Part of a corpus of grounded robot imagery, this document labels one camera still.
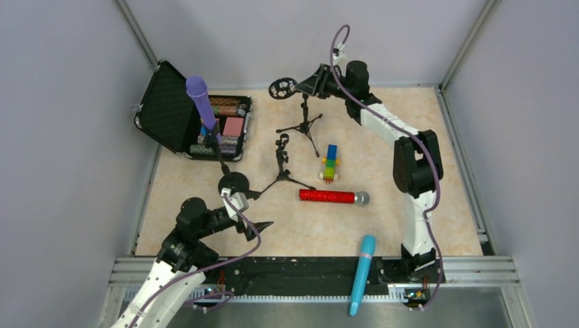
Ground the black round-base mic stand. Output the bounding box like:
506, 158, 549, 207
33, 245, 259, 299
203, 132, 249, 194

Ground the black tripod stand with shockmount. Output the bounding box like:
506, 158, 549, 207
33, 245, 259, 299
268, 77, 324, 158

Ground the red glitter microphone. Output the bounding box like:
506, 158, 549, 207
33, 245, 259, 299
298, 189, 370, 206

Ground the purple microphone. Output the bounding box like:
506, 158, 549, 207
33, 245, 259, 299
186, 75, 221, 145

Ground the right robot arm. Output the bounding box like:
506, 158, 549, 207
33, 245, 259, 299
295, 61, 444, 284

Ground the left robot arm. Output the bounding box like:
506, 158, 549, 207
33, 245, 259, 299
113, 188, 271, 327

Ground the black tripod stand with clip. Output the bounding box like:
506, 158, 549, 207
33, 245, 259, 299
255, 133, 316, 200

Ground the red card deck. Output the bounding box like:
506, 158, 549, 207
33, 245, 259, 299
222, 116, 244, 137

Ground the toy brick car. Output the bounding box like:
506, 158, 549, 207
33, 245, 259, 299
318, 143, 340, 184

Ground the teal microphone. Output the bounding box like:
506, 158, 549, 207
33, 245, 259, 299
348, 234, 376, 316

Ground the black poker chip case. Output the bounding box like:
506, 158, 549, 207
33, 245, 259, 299
133, 60, 253, 162

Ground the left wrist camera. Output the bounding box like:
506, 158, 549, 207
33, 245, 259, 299
221, 188, 249, 217

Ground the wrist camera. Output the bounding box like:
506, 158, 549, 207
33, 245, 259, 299
332, 43, 347, 65
221, 188, 249, 217

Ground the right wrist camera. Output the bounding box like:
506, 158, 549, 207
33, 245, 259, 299
332, 43, 347, 65

